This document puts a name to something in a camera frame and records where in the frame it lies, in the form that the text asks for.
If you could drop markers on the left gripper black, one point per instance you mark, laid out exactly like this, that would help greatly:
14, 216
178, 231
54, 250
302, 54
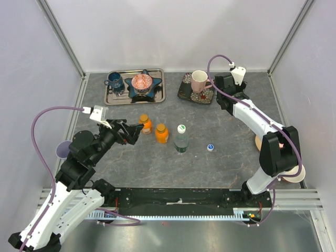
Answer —
118, 124

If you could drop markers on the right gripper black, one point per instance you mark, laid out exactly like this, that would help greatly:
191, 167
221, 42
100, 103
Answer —
242, 88

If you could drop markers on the blue white bottle cap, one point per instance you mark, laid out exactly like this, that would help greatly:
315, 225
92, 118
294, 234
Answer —
210, 147

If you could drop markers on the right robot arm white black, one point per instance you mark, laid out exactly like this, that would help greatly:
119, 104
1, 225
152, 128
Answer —
279, 155

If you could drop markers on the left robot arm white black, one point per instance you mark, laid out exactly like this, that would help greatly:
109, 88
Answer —
53, 224

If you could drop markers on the left orange juice bottle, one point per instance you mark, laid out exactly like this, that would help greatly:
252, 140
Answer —
144, 119

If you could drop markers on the orange juice bottle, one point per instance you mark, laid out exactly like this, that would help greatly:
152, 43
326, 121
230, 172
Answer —
161, 133
144, 119

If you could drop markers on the right orange juice bottle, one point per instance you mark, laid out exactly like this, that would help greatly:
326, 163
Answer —
161, 133

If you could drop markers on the water bottle green label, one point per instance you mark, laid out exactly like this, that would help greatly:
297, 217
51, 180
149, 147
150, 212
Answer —
181, 140

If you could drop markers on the black floral square plate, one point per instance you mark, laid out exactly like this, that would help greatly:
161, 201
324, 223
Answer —
185, 91

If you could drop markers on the pink mug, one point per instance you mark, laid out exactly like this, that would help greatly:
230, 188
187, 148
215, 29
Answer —
199, 81

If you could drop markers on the metal tray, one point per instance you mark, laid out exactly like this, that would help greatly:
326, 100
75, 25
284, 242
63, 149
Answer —
155, 95

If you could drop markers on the blue star-shaped plate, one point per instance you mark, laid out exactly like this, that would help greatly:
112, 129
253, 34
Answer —
155, 82

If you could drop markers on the red patterned bowl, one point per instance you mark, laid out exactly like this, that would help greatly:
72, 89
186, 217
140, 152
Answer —
142, 83

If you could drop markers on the blue mug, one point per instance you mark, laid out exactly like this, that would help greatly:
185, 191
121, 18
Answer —
115, 80

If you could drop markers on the beige plate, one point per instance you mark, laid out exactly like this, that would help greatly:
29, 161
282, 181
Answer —
258, 142

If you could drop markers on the purple cup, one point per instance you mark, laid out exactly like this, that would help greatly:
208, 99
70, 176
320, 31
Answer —
63, 149

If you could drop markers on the white bowl red rim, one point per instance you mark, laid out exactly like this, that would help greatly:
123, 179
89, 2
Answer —
300, 177

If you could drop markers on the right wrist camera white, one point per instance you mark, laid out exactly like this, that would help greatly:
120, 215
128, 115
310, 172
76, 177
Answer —
238, 73

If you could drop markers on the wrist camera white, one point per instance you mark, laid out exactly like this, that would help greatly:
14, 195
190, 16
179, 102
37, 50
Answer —
238, 73
98, 115

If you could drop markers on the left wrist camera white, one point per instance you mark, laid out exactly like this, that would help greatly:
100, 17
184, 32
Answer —
98, 115

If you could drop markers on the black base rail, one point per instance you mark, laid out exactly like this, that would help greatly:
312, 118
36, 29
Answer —
178, 201

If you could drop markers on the slotted cable duct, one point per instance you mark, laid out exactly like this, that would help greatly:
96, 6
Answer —
236, 216

